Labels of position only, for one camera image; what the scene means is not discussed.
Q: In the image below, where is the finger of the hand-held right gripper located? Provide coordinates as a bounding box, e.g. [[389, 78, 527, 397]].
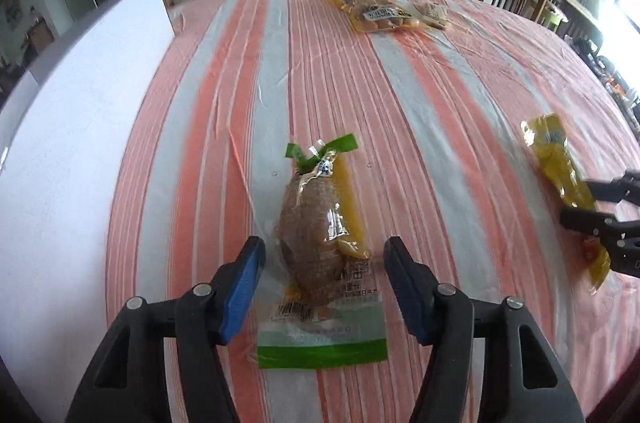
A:
[[582, 170, 640, 205], [560, 206, 640, 277]]

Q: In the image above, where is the long yellow translucent packet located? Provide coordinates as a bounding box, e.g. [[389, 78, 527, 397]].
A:
[[520, 113, 613, 294]]

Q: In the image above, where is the yellow packet of brown eggs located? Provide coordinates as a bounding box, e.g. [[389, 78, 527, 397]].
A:
[[325, 0, 433, 35]]

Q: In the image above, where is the green packet with brown snack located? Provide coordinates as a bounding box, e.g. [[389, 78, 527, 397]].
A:
[[256, 133, 390, 370]]

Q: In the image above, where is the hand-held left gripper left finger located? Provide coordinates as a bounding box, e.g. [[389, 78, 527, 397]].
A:
[[65, 235, 267, 423]]

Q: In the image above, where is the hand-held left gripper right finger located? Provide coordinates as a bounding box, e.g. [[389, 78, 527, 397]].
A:
[[383, 236, 587, 423]]

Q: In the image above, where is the small beige snack packet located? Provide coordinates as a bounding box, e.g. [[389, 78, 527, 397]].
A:
[[412, 0, 453, 30]]

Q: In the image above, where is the white board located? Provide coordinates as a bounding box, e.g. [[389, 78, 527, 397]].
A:
[[0, 0, 176, 404]]

